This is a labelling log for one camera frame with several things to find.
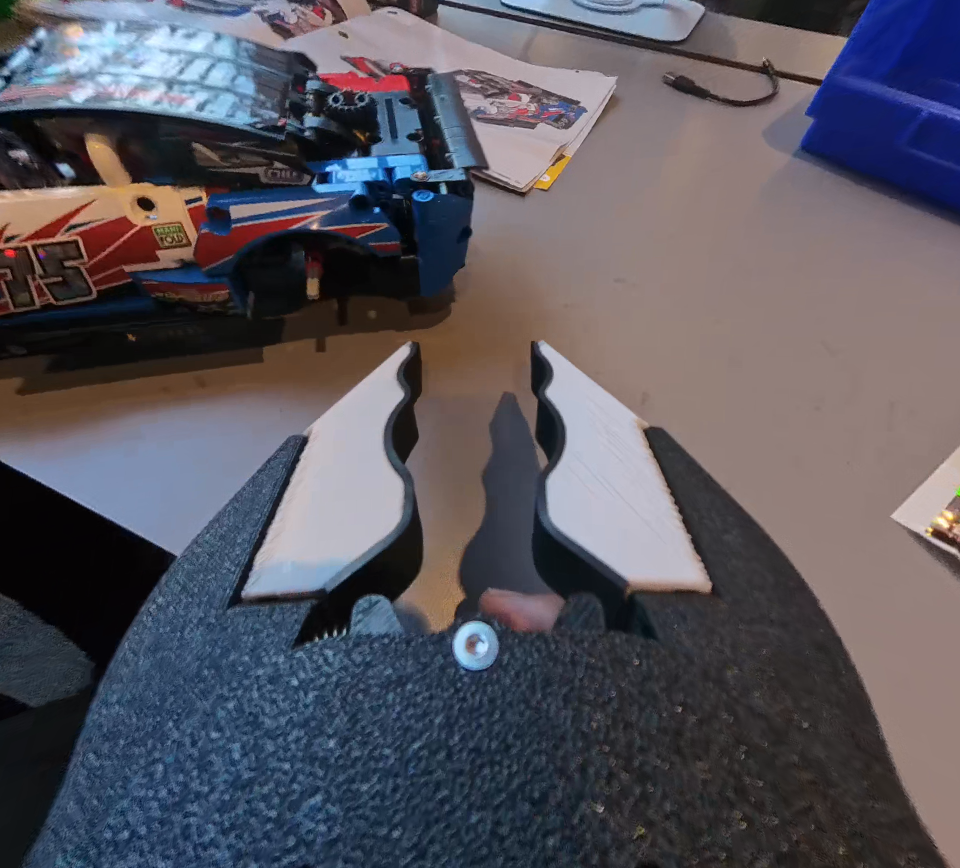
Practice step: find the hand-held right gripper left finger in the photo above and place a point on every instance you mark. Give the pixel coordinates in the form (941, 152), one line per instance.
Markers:
(337, 508)

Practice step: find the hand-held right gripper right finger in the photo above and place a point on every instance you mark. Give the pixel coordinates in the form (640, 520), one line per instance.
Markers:
(622, 508)

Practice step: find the toy brick race car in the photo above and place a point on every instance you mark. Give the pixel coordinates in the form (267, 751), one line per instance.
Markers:
(225, 208)

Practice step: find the instruction booklet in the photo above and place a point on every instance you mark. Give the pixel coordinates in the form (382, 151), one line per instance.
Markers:
(525, 140)

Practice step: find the person's right hand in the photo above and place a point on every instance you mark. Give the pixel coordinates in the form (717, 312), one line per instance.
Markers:
(521, 609)

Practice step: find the holographic sticker sheet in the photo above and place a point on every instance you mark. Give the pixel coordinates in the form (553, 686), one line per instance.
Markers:
(937, 508)

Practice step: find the yellow leaflet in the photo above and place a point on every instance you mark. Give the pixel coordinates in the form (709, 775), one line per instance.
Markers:
(553, 174)

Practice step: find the blue plastic bin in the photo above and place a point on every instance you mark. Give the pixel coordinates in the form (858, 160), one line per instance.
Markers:
(892, 95)

